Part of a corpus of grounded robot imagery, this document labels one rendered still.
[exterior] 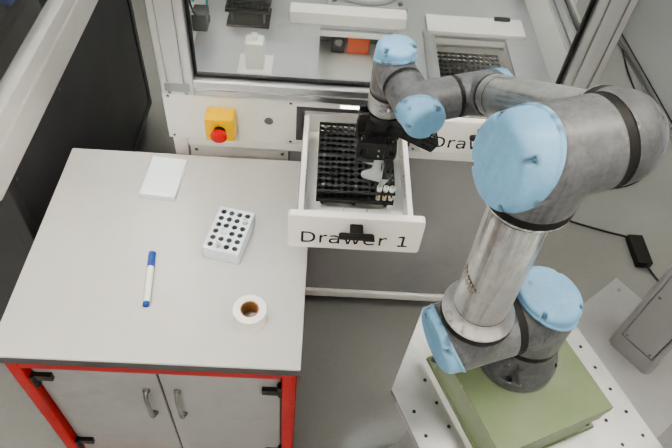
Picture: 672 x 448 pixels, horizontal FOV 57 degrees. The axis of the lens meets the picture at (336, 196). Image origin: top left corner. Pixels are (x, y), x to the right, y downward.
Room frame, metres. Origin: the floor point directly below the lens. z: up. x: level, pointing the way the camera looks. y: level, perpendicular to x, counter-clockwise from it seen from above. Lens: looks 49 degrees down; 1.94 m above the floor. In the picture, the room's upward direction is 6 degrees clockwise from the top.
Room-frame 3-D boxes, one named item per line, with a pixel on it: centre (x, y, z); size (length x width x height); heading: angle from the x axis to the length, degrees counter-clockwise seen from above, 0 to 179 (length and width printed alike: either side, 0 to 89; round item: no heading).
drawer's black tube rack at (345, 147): (1.02, -0.04, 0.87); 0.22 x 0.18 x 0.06; 4
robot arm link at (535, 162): (0.53, -0.24, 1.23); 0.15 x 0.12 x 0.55; 112
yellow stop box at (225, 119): (1.11, 0.30, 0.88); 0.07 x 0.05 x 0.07; 94
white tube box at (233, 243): (0.85, 0.23, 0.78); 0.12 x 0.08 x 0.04; 172
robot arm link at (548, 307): (0.57, -0.36, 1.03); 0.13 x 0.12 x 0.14; 112
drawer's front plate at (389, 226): (0.82, -0.05, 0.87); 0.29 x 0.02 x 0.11; 94
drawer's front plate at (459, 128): (1.16, -0.34, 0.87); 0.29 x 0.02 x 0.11; 94
